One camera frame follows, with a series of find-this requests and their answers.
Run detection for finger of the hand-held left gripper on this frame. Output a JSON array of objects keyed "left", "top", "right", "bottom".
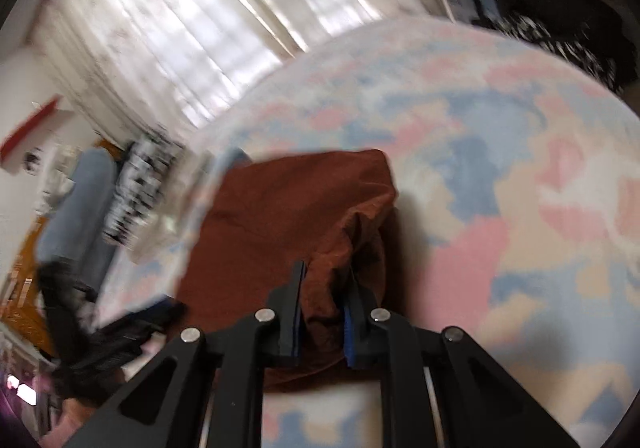
[{"left": 100, "top": 299, "right": 187, "bottom": 346}]

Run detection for rust red pants cream stripe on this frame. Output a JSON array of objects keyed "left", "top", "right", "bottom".
[{"left": 177, "top": 148, "right": 402, "bottom": 395}]

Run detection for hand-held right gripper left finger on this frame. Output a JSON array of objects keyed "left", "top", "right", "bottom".
[{"left": 62, "top": 260, "right": 307, "bottom": 448}]

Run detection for white crumpled cloth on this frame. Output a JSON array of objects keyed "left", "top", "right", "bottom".
[{"left": 39, "top": 148, "right": 77, "bottom": 215}]

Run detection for pastel patchwork bed blanket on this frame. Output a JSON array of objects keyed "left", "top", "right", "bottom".
[{"left": 90, "top": 15, "right": 640, "bottom": 448}]

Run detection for red wall shelf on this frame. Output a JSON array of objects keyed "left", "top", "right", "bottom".
[{"left": 0, "top": 95, "right": 64, "bottom": 158}]

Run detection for black and white patterned garment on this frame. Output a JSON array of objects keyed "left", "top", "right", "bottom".
[{"left": 101, "top": 132, "right": 187, "bottom": 245}]

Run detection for black white-dotted cloth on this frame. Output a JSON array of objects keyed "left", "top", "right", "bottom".
[{"left": 499, "top": 12, "right": 627, "bottom": 95}]

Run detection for white floral curtain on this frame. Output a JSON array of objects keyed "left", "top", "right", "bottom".
[{"left": 34, "top": 0, "right": 452, "bottom": 140}]

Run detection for dark wall sticker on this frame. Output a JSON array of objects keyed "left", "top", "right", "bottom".
[{"left": 22, "top": 150, "right": 45, "bottom": 175}]

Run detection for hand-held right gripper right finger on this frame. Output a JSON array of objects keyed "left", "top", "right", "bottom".
[{"left": 342, "top": 273, "right": 582, "bottom": 448}]

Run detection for orange wooden headboard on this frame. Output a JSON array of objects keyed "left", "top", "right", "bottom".
[{"left": 0, "top": 217, "right": 57, "bottom": 360}]

